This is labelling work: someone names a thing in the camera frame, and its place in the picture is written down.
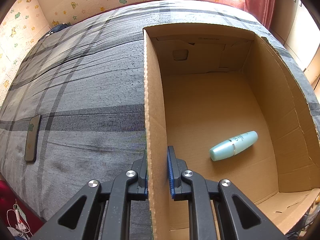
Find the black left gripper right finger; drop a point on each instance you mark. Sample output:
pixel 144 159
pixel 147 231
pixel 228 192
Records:
pixel 217 209

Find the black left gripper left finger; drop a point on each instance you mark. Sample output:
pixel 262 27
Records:
pixel 100 210

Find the brown cardboard box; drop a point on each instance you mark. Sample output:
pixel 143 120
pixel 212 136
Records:
pixel 206 83

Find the mint green cosmetic bottle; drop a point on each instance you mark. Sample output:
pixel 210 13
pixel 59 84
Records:
pixel 233 146

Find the grey plaid bed cover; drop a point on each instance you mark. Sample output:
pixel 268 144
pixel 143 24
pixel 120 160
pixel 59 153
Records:
pixel 87 83

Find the black smartphone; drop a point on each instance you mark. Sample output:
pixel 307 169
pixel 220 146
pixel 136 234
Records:
pixel 31 140

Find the dark blue cloth bundle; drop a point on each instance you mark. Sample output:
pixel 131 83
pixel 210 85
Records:
pixel 58 28

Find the beige wardrobe cabinet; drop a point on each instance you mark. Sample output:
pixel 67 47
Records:
pixel 293 25

